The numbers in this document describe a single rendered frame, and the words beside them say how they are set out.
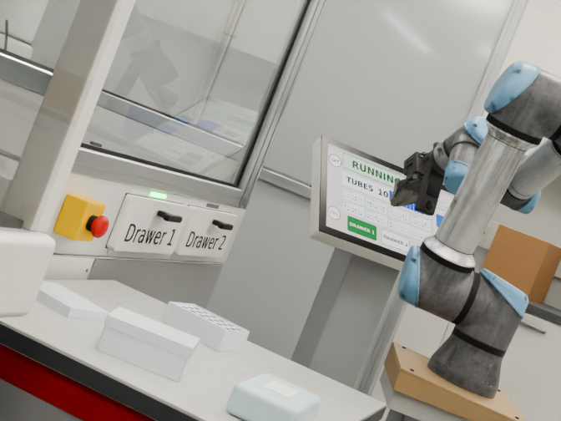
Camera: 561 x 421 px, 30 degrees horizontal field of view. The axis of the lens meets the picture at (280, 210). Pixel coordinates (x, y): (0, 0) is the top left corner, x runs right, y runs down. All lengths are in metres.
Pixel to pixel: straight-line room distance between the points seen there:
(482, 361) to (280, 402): 0.86
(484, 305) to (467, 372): 0.14
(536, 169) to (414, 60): 1.55
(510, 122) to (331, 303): 1.03
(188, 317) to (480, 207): 0.65
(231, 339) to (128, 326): 0.37
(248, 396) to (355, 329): 1.58
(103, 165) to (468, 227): 0.73
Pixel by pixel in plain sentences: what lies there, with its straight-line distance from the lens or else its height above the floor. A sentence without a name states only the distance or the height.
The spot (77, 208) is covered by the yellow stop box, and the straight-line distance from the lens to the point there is 1.80.
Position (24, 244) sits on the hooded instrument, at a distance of 1.25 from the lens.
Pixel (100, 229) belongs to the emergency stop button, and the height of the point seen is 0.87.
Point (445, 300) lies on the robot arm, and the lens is 2.14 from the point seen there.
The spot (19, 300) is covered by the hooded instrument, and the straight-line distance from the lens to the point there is 1.29.
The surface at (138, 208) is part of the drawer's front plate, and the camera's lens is 2.03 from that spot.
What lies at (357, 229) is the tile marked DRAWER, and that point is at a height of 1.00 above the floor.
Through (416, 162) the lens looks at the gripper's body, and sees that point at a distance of 2.60.
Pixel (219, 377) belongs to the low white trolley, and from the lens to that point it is 1.58.
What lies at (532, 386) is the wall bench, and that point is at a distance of 4.88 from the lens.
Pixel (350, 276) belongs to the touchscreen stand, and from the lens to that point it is 2.89.
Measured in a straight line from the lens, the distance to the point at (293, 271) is 3.78.
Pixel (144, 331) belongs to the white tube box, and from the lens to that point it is 1.45.
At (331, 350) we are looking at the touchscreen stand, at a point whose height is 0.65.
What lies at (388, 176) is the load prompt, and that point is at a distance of 2.94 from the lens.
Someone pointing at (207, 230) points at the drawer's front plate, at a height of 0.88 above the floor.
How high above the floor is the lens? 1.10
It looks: 3 degrees down
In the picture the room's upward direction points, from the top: 21 degrees clockwise
